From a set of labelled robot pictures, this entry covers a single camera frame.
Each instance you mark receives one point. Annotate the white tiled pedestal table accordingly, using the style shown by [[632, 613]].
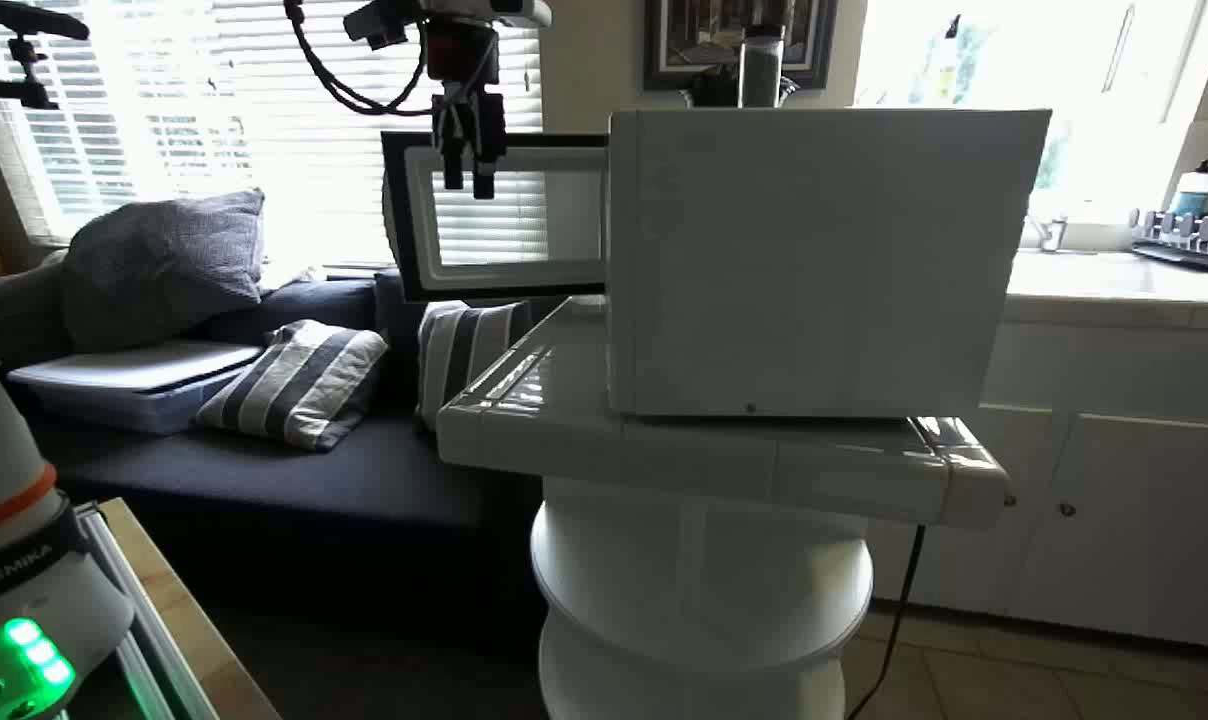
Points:
[[699, 585]]

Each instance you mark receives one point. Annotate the white microwave body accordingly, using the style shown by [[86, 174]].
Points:
[[816, 264]]

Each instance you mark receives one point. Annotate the grey metal canister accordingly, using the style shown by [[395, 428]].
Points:
[[760, 74]]

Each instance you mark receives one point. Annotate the white window blinds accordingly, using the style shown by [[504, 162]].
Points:
[[165, 122]]

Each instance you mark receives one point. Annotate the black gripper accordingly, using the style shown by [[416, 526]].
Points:
[[461, 55]]

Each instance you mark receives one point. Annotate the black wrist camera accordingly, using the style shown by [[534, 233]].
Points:
[[380, 22]]

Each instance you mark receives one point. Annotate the dark framed wall picture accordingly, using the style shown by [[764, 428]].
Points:
[[689, 42]]

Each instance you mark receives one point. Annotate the white kitchen cabinet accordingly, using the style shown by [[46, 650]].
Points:
[[1111, 504]]

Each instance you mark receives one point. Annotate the wooden robot table black legs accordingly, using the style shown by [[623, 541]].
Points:
[[186, 625]]

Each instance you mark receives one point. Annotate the small striped pillow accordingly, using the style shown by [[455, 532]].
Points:
[[461, 355]]

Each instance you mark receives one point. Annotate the black dish rack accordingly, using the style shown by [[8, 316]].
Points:
[[1188, 247]]

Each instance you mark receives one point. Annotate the large striped pillow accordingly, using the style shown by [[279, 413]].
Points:
[[298, 385]]

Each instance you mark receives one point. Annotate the light blue flat cushion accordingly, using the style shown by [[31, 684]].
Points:
[[125, 382]]

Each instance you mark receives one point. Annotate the grey blue plain pillow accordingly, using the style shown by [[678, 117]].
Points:
[[165, 274]]

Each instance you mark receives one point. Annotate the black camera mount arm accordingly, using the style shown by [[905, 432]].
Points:
[[24, 27]]

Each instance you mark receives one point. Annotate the blue soap bottle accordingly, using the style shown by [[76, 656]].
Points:
[[1192, 194]]

